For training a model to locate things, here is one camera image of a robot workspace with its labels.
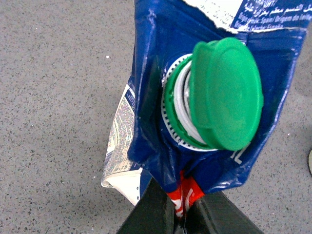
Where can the blue milk carton green cap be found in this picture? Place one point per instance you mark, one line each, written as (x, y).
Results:
(209, 79)

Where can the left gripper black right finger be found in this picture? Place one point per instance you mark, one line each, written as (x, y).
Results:
(216, 214)

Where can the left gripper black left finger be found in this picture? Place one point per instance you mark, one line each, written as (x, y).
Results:
(154, 214)

